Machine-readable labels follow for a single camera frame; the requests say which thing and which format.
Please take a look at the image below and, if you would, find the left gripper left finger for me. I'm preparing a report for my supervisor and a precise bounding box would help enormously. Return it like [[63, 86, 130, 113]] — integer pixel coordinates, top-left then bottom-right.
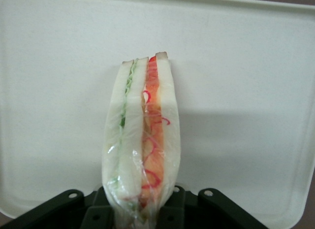
[[0, 186, 116, 229]]

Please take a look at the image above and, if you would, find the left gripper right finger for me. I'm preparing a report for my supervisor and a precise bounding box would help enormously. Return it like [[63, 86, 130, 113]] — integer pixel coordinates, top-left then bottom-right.
[[157, 185, 269, 229]]

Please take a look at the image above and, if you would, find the triangle sandwich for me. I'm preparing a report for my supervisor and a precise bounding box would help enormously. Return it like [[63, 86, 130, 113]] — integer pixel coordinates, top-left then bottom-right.
[[100, 51, 182, 229]]

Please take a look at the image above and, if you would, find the cream plastic tray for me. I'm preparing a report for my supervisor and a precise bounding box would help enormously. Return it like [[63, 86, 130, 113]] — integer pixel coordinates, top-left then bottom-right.
[[0, 0, 315, 228]]

